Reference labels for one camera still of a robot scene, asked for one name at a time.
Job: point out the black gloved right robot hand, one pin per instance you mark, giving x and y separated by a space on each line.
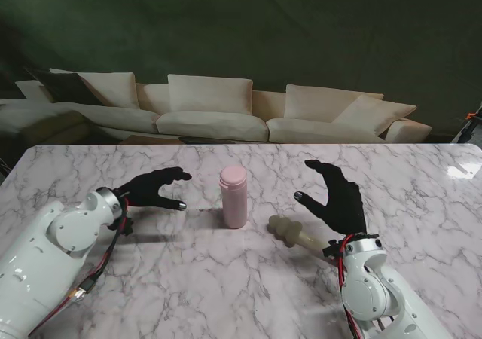
342 203

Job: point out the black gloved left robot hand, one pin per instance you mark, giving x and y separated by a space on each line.
150 192

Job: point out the cream fabric sofa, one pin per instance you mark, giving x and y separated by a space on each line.
211 124

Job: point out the dark brown cushion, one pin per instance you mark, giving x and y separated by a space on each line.
68 88

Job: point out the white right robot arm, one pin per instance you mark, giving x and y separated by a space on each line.
376 290

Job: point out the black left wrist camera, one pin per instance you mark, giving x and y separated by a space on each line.
122 226

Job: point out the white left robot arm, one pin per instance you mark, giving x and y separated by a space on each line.
49 256

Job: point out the white stand with orange clamp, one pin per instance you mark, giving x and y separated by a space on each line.
465 130

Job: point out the cream sofa cushion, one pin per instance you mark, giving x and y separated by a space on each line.
209 94
316 99
376 115
113 88

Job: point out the pink thermos lid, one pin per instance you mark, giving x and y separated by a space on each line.
232 177

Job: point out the pink thermos bottle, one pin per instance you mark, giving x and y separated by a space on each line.
234 209

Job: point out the small cream cushion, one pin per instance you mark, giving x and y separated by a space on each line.
32 89

